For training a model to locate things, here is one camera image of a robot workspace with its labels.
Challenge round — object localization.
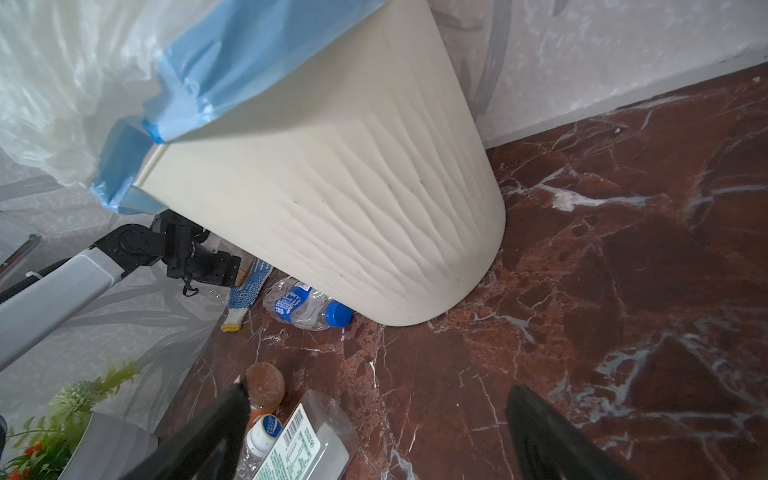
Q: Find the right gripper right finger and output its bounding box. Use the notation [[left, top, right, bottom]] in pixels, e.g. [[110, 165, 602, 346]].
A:
[[506, 385, 632, 479]]

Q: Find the blue dotted work glove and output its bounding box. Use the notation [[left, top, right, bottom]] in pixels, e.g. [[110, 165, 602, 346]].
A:
[[220, 259, 274, 333]]

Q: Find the cream plastic waste bin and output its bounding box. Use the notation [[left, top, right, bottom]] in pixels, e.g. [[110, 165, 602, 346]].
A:
[[136, 1, 505, 326]]

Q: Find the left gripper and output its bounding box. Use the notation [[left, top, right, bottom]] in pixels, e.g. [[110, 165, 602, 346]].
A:
[[150, 210, 241, 297]]

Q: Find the clear unlabelled plastic bottle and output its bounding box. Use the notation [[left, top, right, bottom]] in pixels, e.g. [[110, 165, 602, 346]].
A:
[[234, 414, 283, 480]]

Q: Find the blue label bottle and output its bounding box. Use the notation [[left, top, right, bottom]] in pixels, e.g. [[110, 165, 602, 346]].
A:
[[263, 277, 355, 331]]

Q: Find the white bin liner bag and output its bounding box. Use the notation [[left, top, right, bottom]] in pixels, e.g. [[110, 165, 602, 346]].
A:
[[1, 1, 378, 215]]

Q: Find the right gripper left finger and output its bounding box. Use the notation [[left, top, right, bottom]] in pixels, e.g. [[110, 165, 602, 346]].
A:
[[123, 380, 251, 479]]

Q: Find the potted artificial flower plant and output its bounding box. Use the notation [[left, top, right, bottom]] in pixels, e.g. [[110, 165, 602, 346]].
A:
[[1, 361, 159, 479]]

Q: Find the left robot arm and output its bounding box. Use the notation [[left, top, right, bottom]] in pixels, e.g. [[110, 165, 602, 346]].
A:
[[1, 210, 241, 369]]

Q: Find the Nescafe bottle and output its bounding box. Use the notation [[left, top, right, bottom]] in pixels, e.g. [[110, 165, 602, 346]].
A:
[[242, 362, 286, 430]]

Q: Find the green label flat bottle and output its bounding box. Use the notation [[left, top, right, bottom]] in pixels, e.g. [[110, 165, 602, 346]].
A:
[[253, 390, 360, 480]]

